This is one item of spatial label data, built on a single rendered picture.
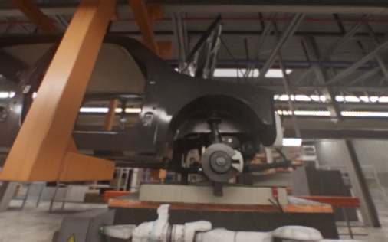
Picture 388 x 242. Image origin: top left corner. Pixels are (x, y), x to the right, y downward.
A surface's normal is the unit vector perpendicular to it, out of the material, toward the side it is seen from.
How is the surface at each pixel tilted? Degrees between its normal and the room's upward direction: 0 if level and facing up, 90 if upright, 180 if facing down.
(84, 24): 90
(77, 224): 90
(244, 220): 90
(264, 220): 90
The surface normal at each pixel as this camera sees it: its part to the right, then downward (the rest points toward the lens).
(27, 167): -0.02, -0.36
